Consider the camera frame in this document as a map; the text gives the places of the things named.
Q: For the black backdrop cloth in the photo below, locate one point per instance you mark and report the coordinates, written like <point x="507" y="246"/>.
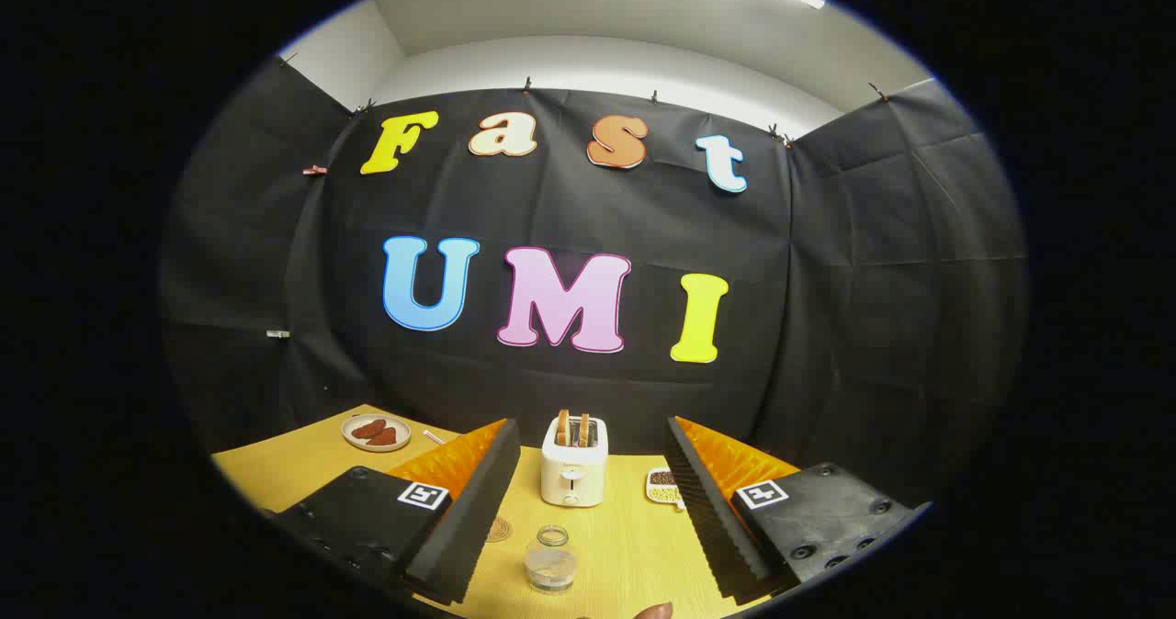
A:
<point x="551" y="206"/>

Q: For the brown food piece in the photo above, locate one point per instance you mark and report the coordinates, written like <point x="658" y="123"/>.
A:
<point x="384" y="437"/>
<point x="369" y="429"/>

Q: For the toast slice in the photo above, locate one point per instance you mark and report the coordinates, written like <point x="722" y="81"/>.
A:
<point x="561" y="426"/>
<point x="583" y="429"/>

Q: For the wooden table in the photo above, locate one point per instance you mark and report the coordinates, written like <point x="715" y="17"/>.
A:
<point x="625" y="545"/>

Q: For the white toaster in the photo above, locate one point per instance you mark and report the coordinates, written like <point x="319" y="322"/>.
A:
<point x="574" y="472"/>

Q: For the pink striped straw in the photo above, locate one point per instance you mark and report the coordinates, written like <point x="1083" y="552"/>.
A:
<point x="434" y="436"/>

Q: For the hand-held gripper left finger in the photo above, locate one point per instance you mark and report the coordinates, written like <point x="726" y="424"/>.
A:
<point x="469" y="527"/>

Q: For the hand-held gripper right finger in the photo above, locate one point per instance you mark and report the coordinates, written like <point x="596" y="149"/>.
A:
<point x="712" y="518"/>

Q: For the clear plastic bottle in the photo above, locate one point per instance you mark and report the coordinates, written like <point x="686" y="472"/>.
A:
<point x="550" y="568"/>

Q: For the small round plate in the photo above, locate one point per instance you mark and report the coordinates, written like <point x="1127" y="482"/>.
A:
<point x="404" y="435"/>

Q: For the round cork coaster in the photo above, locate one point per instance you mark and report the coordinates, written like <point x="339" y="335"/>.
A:
<point x="499" y="529"/>

